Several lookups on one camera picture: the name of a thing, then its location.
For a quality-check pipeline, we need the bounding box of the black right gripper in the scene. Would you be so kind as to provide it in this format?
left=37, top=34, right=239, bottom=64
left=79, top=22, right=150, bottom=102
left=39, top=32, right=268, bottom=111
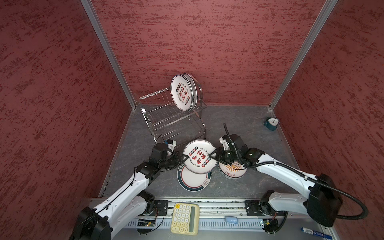
left=208, top=146, right=241, bottom=165

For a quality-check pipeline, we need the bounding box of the stainless steel dish rack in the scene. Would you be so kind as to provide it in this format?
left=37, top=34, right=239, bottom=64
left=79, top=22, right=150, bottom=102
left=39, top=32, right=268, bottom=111
left=137, top=88, right=207, bottom=148

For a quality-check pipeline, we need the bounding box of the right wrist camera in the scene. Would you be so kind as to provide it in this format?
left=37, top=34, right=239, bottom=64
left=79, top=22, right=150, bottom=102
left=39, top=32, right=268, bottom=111
left=219, top=135, right=231, bottom=151

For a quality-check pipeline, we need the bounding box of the orange patterned plate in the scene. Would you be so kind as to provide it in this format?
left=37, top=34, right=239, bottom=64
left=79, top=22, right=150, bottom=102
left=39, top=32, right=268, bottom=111
left=219, top=162, right=247, bottom=180

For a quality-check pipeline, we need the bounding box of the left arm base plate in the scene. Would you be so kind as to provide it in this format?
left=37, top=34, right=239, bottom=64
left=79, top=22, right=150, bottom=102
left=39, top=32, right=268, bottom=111
left=147, top=200, right=169, bottom=216

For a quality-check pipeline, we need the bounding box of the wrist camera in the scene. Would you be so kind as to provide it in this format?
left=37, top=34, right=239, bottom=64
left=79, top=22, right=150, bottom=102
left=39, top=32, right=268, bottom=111
left=166, top=139, right=177, bottom=156
left=219, top=135, right=231, bottom=151

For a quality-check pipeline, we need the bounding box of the black corrugated cable hose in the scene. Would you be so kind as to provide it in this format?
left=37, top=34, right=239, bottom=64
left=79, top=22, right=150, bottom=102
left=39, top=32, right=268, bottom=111
left=223, top=122, right=369, bottom=220

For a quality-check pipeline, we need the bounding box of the aluminium corner post right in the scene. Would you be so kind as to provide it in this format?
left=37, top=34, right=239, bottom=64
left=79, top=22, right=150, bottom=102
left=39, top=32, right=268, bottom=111
left=269, top=0, right=338, bottom=112

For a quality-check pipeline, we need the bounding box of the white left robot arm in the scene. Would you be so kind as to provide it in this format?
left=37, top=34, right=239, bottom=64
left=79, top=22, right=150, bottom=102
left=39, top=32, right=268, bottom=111
left=70, top=140, right=187, bottom=240

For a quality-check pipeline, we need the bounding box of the green white alarm clock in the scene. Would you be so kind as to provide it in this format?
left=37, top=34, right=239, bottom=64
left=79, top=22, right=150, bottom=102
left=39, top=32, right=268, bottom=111
left=264, top=118, right=280, bottom=131

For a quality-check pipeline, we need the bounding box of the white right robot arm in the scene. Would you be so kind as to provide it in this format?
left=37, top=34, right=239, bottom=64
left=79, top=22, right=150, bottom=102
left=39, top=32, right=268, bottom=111
left=209, top=146, right=343, bottom=227

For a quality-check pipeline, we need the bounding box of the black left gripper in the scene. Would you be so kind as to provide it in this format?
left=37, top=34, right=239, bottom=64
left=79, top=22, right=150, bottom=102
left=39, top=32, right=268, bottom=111
left=159, top=151, right=189, bottom=170

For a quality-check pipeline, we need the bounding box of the red green rimmed plate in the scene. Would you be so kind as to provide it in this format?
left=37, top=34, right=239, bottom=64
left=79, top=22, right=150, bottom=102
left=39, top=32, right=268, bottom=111
left=177, top=166, right=212, bottom=192

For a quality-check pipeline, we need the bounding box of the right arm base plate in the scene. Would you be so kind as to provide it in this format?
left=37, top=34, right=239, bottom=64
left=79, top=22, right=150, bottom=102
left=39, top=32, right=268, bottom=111
left=245, top=200, right=285, bottom=218

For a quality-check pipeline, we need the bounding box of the yellow calculator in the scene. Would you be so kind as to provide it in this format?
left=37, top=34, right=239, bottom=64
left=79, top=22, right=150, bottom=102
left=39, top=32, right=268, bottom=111
left=171, top=203, right=200, bottom=236

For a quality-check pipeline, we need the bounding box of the aluminium corner post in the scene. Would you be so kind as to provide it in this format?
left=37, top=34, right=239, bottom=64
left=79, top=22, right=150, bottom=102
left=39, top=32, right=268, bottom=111
left=269, top=0, right=338, bottom=112
left=81, top=0, right=137, bottom=110

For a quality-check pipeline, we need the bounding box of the aluminium corner post left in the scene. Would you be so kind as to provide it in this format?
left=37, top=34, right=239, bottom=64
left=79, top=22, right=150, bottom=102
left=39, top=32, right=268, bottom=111
left=81, top=0, right=137, bottom=110

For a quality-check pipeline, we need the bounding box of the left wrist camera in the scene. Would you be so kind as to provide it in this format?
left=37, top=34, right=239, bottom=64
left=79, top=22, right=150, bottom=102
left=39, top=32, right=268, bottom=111
left=166, top=139, right=177, bottom=156

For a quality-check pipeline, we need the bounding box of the red character text plate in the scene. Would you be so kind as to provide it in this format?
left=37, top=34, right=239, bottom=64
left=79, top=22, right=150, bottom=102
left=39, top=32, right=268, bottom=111
left=171, top=75, right=193, bottom=111

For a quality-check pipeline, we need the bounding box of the blue white marker pen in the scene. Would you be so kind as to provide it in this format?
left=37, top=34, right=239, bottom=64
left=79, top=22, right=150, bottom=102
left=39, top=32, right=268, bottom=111
left=301, top=227, right=333, bottom=240

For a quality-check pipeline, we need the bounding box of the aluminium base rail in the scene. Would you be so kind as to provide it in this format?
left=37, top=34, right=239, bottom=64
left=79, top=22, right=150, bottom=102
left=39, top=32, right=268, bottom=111
left=80, top=196, right=329, bottom=232

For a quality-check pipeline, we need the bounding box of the left circuit board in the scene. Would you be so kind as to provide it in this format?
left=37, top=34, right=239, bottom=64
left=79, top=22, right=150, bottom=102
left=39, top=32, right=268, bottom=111
left=138, top=219, right=156, bottom=228

